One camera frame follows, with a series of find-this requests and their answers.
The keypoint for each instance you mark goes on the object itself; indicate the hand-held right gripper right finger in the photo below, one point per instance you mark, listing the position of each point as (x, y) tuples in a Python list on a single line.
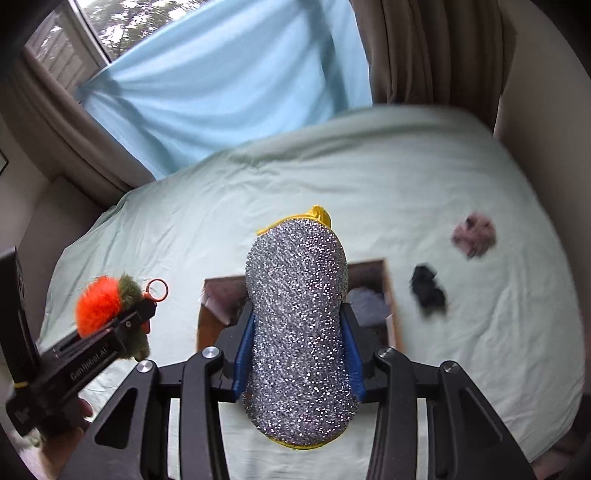
[(353, 364)]

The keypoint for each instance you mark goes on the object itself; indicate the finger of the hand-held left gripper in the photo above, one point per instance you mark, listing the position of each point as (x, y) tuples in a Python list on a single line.
[(136, 313)]

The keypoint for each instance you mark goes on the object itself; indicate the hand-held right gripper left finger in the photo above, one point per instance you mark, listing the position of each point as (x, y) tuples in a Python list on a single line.
[(244, 355)]

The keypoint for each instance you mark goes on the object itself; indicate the cardboard box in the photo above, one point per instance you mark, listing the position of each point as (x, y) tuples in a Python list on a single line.
[(214, 327)]

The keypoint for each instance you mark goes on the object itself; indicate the silver glitter sponge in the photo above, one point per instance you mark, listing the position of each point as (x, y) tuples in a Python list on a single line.
[(295, 323)]

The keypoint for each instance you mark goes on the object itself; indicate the grey blue sock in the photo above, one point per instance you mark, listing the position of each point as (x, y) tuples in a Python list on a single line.
[(369, 304)]

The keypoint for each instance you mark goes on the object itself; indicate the person's left hand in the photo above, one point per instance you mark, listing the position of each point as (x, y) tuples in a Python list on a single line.
[(60, 457)]

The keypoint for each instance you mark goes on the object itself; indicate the black patterned scrunchie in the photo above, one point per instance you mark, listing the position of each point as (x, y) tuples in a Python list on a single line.
[(427, 290)]

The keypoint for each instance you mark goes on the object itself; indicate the beige bed headboard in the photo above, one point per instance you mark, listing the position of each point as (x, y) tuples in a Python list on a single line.
[(60, 221)]

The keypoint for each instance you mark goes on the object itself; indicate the pink scrunchie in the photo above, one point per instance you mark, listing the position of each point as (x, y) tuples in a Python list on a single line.
[(475, 234)]

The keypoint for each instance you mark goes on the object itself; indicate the pale green bed sheet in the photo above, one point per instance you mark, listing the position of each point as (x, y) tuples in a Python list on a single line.
[(369, 184)]

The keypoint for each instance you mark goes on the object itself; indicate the beige curtain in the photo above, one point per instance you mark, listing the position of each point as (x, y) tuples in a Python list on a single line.
[(438, 55), (69, 138)]

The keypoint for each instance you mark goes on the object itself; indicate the light blue hanging cloth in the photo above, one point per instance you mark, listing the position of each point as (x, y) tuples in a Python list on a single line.
[(231, 92)]

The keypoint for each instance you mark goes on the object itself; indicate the green tree outdoors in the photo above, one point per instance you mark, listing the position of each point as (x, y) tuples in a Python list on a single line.
[(120, 18)]

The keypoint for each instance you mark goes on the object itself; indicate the white window frame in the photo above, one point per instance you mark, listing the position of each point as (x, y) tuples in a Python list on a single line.
[(60, 50)]

